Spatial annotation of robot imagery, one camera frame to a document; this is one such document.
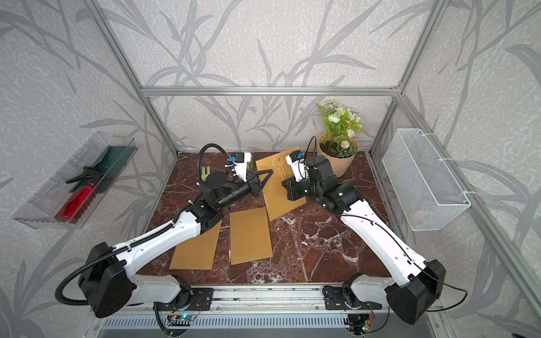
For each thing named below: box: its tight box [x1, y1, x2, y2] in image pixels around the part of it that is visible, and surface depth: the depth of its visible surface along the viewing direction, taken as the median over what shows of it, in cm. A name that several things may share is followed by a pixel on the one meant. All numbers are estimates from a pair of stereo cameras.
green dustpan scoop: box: [65, 145, 139, 194], surface depth 68 cm
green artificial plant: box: [316, 99, 369, 159], surface depth 98 cm
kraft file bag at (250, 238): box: [229, 207, 274, 266], surface depth 88 cm
